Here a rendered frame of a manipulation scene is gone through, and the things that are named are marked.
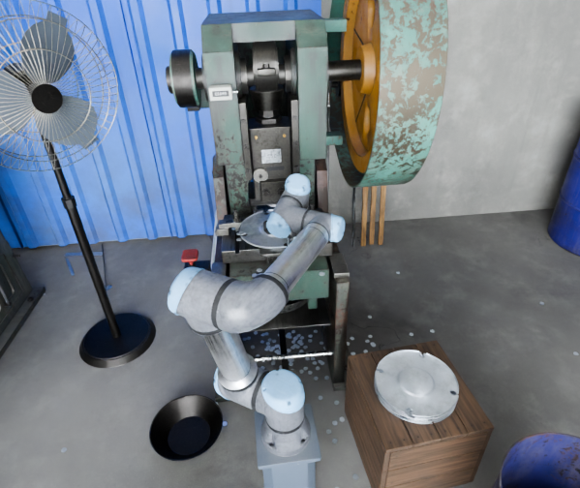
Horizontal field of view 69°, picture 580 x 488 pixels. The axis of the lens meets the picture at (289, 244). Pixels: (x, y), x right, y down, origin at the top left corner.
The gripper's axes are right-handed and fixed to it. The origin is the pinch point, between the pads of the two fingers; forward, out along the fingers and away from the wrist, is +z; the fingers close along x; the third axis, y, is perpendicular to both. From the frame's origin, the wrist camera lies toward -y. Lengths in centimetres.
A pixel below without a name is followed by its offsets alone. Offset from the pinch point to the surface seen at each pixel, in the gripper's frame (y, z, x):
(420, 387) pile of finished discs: 41, 20, -52
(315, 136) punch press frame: 12.2, -26.3, 26.9
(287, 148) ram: 2.7, -19.1, 28.9
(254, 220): -11.5, 10.3, 19.3
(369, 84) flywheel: 32, -38, 38
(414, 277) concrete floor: 85, 101, 29
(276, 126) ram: -0.6, -25.8, 33.5
